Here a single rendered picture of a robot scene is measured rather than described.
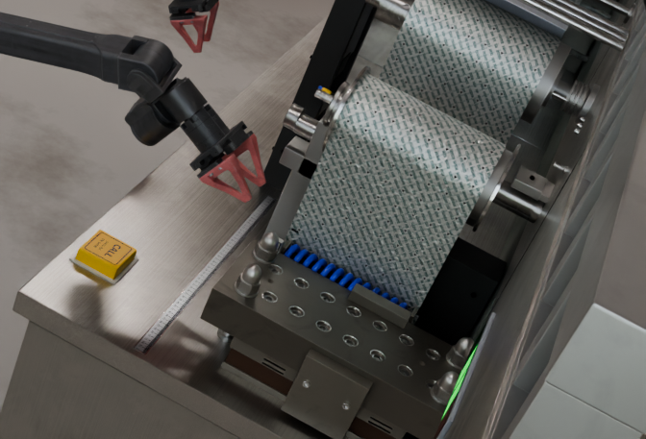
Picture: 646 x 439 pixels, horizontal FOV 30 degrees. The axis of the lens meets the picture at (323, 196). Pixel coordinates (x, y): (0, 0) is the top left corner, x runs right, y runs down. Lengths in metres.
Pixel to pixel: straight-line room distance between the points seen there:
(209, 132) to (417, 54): 0.37
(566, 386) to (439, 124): 0.94
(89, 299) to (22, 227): 1.61
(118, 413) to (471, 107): 0.73
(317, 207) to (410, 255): 0.16
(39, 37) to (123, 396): 0.55
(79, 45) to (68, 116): 2.12
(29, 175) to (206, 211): 1.59
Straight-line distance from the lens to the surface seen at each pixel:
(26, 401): 1.93
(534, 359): 1.07
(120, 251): 1.92
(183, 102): 1.83
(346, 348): 1.74
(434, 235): 1.80
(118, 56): 1.82
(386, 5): 2.00
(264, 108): 2.49
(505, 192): 1.80
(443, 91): 1.97
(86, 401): 1.87
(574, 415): 0.90
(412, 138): 1.76
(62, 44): 1.87
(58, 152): 3.78
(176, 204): 2.10
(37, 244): 3.40
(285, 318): 1.74
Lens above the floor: 2.07
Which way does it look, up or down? 31 degrees down
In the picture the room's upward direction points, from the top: 24 degrees clockwise
